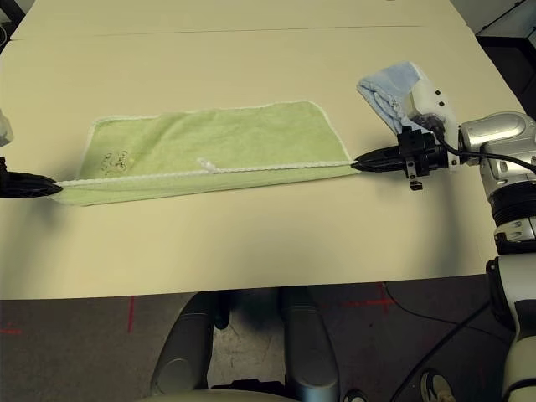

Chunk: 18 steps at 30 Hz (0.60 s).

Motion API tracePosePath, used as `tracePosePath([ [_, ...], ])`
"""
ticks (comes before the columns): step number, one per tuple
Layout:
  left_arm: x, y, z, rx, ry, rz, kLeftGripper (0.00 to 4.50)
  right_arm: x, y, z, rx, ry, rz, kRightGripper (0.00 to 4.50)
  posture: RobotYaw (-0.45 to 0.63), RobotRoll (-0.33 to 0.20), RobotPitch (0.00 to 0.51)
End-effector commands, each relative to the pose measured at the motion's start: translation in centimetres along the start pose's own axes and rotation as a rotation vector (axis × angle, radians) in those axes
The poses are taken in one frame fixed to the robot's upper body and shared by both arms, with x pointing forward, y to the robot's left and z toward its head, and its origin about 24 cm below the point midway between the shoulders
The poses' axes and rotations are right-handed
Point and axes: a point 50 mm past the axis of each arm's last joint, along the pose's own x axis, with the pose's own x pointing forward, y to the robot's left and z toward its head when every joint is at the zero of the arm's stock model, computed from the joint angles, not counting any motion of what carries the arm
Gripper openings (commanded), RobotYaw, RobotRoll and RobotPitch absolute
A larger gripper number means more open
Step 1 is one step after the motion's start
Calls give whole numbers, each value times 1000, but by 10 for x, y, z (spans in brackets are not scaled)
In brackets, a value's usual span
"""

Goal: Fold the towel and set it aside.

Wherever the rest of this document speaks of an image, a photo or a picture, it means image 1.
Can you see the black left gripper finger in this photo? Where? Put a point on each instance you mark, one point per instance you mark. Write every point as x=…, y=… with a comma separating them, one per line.
x=29, y=180
x=29, y=192

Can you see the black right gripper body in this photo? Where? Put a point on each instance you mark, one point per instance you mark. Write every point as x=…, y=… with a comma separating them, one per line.
x=423, y=157

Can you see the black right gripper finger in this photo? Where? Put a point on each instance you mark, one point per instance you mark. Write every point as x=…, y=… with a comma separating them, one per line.
x=385, y=166
x=385, y=154

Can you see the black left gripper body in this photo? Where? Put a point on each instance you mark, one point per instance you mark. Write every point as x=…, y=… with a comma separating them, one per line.
x=3, y=180

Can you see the green towel with white edging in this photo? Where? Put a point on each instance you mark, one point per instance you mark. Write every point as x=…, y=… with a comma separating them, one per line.
x=230, y=138

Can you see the folded light blue towel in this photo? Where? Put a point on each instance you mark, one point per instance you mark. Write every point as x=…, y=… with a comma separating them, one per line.
x=385, y=88

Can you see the black side furniture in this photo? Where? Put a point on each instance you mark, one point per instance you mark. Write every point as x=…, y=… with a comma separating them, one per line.
x=511, y=63

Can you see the black bag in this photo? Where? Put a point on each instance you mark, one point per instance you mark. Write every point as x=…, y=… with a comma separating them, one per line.
x=6, y=37

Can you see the red floor tape mark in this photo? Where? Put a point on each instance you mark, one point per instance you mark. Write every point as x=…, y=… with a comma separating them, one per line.
x=131, y=314

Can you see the grey right robot leg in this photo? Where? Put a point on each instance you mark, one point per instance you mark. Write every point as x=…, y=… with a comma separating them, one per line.
x=310, y=347

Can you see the grey robot leg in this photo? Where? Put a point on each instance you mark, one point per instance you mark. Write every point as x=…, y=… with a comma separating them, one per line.
x=310, y=347
x=184, y=343

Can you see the grey left robot leg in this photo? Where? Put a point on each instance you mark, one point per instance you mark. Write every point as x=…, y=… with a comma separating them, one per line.
x=184, y=343

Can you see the round grey floor object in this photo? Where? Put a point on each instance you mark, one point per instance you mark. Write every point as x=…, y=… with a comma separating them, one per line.
x=435, y=385

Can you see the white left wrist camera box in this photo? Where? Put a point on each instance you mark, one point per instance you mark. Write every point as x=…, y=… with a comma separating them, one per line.
x=5, y=127

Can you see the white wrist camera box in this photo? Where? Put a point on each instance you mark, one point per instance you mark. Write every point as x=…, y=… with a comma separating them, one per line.
x=431, y=100
x=5, y=127

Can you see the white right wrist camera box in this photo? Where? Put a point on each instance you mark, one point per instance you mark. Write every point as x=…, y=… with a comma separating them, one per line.
x=431, y=100

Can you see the wooden side table black frame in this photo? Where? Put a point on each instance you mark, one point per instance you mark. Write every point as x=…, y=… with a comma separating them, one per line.
x=16, y=9

